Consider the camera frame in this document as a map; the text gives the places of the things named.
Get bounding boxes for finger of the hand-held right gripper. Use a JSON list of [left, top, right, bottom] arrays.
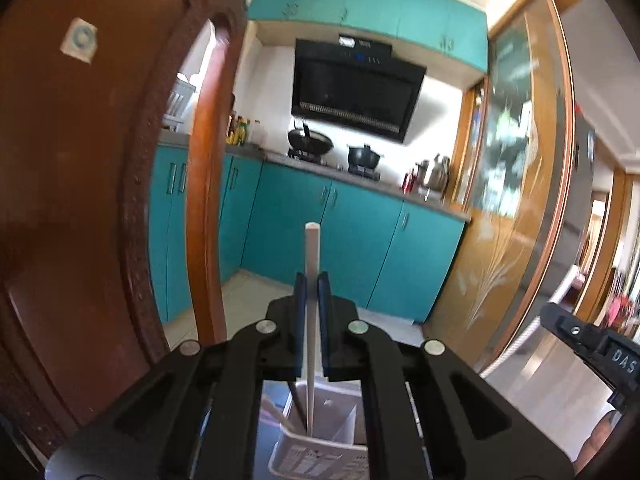
[[541, 302, 601, 357]]

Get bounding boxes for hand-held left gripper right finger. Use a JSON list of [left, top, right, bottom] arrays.
[[317, 270, 577, 480]]

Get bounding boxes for person's right hand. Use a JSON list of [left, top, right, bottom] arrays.
[[574, 407, 622, 476]]

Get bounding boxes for etched glass sliding door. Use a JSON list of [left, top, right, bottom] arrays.
[[424, 0, 577, 377]]

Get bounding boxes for white plastic utensil holder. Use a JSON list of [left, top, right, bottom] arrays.
[[267, 380, 372, 480]]

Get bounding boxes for black wok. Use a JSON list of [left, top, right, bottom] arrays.
[[287, 119, 335, 159]]

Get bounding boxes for white dish rack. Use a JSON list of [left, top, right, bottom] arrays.
[[161, 72, 197, 132]]

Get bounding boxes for stainless steel pot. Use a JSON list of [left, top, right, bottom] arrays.
[[415, 153, 452, 192]]

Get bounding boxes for grey kitchen countertop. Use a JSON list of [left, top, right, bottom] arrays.
[[159, 129, 474, 224]]

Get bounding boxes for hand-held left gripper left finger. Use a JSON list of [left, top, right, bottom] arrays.
[[44, 272, 307, 480]]

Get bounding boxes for row of yellow bottles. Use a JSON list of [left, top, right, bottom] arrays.
[[224, 114, 267, 147]]

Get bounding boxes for teal wall cabinets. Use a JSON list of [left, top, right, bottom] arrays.
[[247, 0, 489, 74]]

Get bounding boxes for white chopstick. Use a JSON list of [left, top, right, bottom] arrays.
[[303, 222, 321, 437]]

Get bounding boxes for carved wooden chair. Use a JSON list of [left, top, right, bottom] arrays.
[[0, 0, 249, 480]]

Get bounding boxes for black range hood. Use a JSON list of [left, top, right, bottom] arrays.
[[291, 35, 427, 144]]

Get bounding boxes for pink clothes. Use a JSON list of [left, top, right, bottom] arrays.
[[601, 294, 638, 333]]

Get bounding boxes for gas stove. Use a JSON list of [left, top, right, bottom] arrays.
[[287, 151, 382, 181]]

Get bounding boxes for grey refrigerator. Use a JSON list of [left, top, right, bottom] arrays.
[[549, 107, 599, 288]]

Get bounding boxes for black cooking pot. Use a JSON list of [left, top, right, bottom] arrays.
[[347, 143, 384, 171]]

